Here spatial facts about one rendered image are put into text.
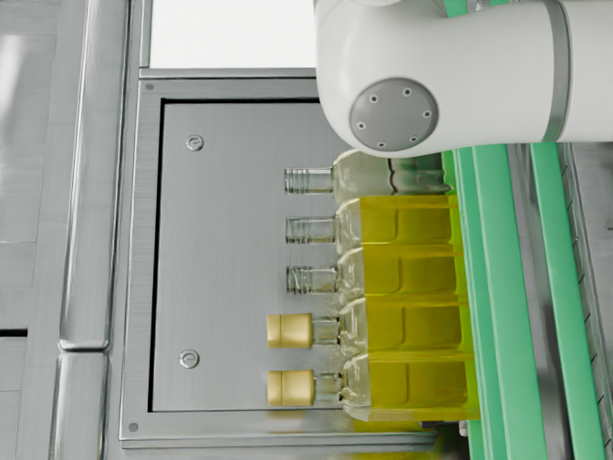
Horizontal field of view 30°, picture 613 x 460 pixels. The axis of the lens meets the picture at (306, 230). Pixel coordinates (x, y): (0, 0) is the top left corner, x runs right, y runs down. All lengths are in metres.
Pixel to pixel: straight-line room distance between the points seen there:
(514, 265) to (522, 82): 0.32
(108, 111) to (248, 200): 0.22
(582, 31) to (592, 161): 0.34
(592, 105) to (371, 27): 0.15
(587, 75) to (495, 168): 0.35
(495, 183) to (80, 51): 0.65
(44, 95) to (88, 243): 0.25
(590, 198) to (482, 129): 0.33
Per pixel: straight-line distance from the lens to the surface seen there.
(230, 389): 1.25
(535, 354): 1.01
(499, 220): 1.06
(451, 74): 0.73
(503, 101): 0.75
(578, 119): 0.77
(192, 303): 1.29
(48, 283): 1.35
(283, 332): 1.12
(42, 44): 1.57
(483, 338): 1.08
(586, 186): 1.07
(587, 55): 0.76
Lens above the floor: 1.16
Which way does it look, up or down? 2 degrees down
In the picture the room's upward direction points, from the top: 91 degrees counter-clockwise
